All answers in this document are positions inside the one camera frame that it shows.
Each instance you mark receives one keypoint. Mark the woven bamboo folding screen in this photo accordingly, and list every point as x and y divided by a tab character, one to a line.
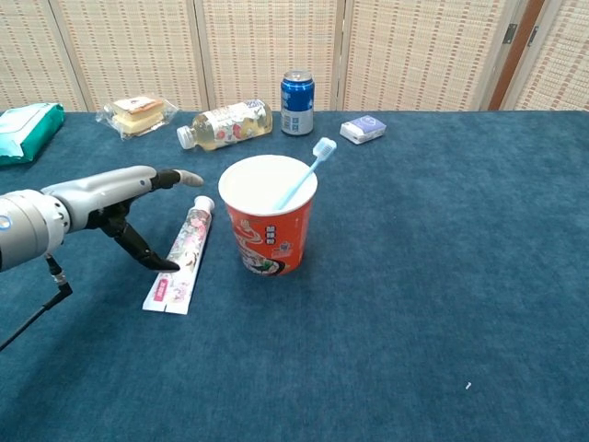
276	46

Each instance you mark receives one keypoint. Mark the metal screen hinge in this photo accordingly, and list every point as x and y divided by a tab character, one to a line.
533	36
509	33

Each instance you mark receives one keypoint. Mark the blue drink can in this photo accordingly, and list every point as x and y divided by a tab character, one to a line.
296	106

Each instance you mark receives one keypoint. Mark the light blue toothbrush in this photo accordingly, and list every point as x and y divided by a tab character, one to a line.
303	179

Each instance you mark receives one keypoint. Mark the plastic wrapped sandwich cake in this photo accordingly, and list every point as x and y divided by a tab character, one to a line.
138	115

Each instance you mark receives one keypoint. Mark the blue table cloth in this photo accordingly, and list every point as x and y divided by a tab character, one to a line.
414	276

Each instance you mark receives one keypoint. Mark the brown wooden post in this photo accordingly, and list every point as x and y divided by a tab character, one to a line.
513	64

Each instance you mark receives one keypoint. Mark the blue white tissue pack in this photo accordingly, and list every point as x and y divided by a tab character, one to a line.
363	129

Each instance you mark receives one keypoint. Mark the floral white toothpaste tube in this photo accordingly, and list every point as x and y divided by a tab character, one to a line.
188	230

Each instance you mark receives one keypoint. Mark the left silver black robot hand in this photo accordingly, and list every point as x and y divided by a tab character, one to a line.
101	193

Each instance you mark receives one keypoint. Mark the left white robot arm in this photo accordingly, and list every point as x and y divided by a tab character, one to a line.
27	230

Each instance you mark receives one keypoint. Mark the floral label tea bottle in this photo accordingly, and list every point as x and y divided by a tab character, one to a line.
230	124

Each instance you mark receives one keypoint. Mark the red paper noodle cup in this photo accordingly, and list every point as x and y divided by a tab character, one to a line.
269	239

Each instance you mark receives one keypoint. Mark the green wet wipes pack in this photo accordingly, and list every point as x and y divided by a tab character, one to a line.
23	133

